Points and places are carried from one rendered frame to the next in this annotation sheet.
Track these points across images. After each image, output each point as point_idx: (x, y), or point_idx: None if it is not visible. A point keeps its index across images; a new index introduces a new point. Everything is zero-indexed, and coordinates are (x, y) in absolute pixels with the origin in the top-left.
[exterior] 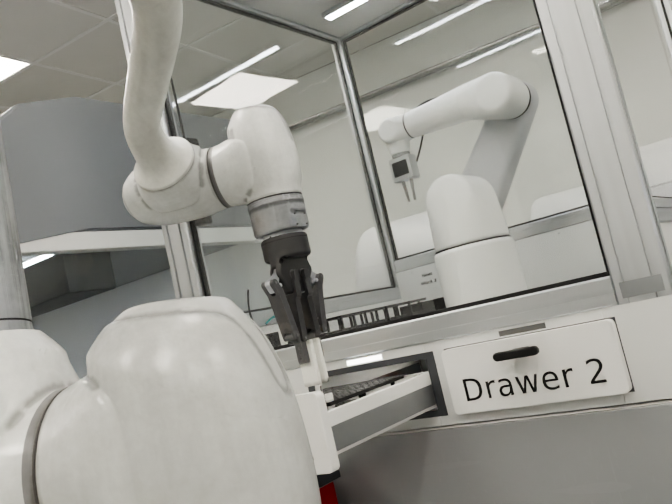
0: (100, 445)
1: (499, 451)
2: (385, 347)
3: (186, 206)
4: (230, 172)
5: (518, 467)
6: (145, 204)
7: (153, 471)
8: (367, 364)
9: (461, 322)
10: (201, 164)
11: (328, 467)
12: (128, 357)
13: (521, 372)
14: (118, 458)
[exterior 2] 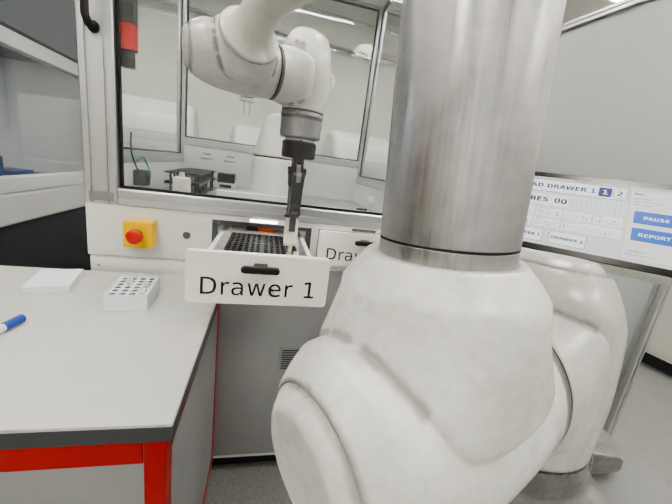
0: (603, 377)
1: (329, 284)
2: (282, 218)
3: (252, 84)
4: (297, 78)
5: (335, 292)
6: (218, 61)
7: (612, 391)
8: (265, 224)
9: (333, 218)
10: (277, 56)
11: (322, 303)
12: (620, 312)
13: (359, 251)
14: (606, 385)
